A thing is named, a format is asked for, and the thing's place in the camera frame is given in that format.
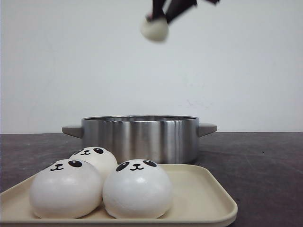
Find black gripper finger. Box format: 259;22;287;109
165;0;197;24
148;0;165;22

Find cream panda bun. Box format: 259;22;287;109
69;147;118;180
140;17;169;42

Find white panda bun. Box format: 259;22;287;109
29;159;104;218
102;159;173;218

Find beige plastic tray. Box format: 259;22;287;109
0;164;238;227

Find stainless steel pot grey handles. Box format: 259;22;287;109
62;115;217;164

